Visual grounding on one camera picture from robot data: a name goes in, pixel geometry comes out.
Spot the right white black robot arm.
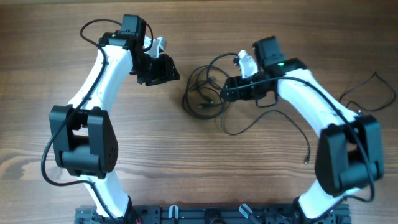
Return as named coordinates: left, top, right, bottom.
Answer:
left=220, top=36, right=384, bottom=223

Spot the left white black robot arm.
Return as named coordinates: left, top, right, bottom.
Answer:
left=41, top=14, right=180, bottom=223

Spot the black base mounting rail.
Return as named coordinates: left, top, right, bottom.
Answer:
left=74, top=204, right=352, bottom=224

